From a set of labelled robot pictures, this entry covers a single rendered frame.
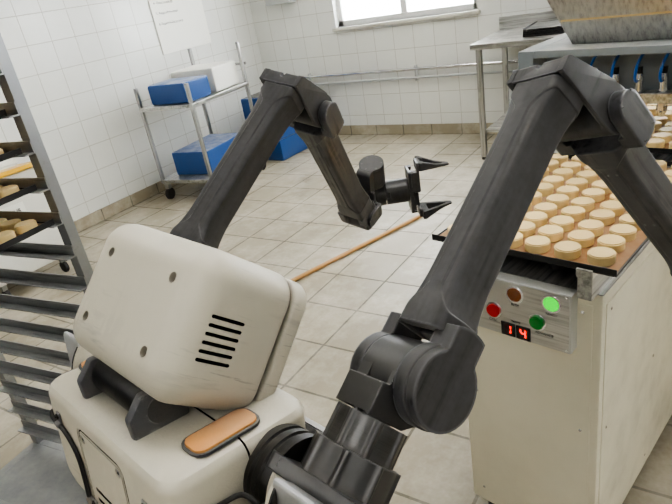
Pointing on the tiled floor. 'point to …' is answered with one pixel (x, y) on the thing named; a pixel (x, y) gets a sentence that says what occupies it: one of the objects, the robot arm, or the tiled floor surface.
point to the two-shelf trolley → (194, 124)
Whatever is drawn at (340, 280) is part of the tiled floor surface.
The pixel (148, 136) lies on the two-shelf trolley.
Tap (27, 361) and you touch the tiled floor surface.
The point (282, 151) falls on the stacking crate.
